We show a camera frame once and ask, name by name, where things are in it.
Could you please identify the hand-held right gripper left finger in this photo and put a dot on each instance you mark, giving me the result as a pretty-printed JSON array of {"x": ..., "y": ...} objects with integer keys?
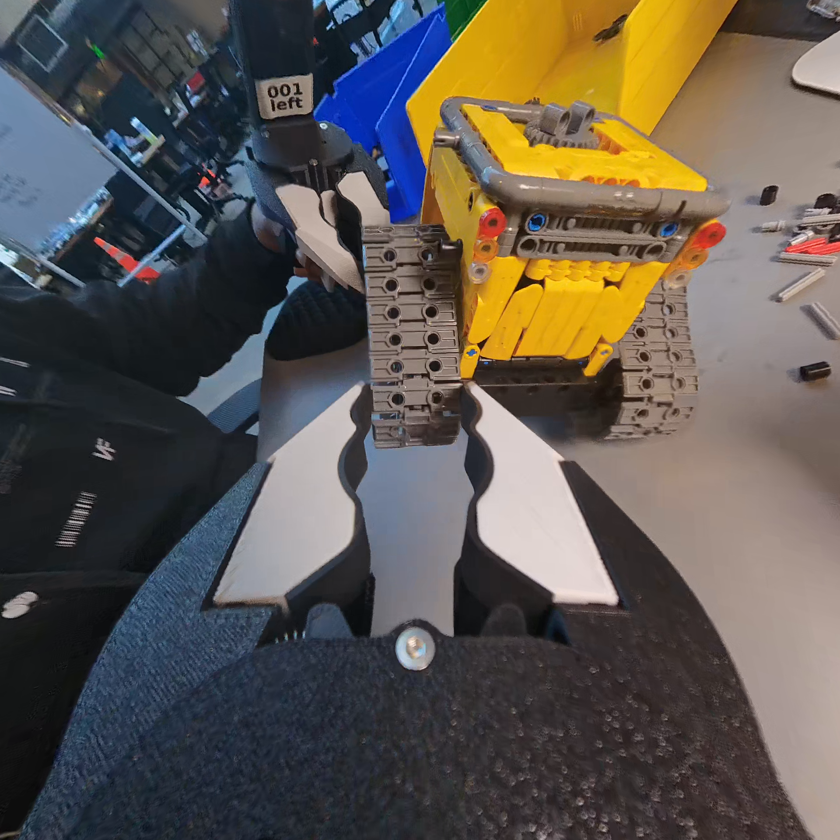
[{"x": 295, "y": 525}]

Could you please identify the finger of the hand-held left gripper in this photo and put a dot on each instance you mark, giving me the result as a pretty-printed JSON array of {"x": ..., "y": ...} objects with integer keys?
[
  {"x": 364, "y": 200},
  {"x": 315, "y": 243}
]

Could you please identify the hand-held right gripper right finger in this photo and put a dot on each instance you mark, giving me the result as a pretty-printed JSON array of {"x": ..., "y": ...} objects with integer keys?
[{"x": 531, "y": 525}]

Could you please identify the grey toy track belt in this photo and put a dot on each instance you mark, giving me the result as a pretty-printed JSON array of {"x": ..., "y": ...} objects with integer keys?
[
  {"x": 649, "y": 380},
  {"x": 410, "y": 315}
]

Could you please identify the yellow building-block toy vehicle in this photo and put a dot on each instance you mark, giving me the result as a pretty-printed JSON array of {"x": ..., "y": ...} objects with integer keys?
[{"x": 564, "y": 315}]

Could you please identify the small grey track link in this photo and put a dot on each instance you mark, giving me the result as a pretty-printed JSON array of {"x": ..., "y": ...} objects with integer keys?
[{"x": 610, "y": 29}]

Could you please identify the grey desk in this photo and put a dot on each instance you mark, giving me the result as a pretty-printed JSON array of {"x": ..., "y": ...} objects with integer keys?
[{"x": 722, "y": 525}]

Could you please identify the person's left hand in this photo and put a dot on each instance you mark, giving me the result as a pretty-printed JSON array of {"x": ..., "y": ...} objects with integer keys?
[{"x": 272, "y": 229}]

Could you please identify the blue plastic storage bin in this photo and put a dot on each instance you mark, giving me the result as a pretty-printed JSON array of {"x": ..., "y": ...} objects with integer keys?
[{"x": 407, "y": 131}]

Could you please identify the black quilted pad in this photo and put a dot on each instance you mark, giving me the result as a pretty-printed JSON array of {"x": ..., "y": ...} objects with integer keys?
[{"x": 308, "y": 328}]

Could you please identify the green plastic storage bin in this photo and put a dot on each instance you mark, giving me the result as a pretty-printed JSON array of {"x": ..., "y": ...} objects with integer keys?
[{"x": 463, "y": 16}]

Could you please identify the orange traffic cone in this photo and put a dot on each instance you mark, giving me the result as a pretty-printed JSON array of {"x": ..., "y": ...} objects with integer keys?
[{"x": 124, "y": 259}]

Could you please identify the yellow plastic storage bin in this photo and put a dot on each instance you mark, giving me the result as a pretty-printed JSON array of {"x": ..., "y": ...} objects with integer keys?
[{"x": 590, "y": 65}]

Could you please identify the white partition board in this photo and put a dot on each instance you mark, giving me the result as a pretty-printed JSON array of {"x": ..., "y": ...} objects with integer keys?
[{"x": 39, "y": 164}]

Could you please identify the pile of small building pieces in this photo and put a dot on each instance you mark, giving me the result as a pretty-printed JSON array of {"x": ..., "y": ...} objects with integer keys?
[{"x": 810, "y": 246}]

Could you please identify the white monitor stand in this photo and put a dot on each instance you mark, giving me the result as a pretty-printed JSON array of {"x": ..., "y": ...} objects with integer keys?
[{"x": 820, "y": 65}]

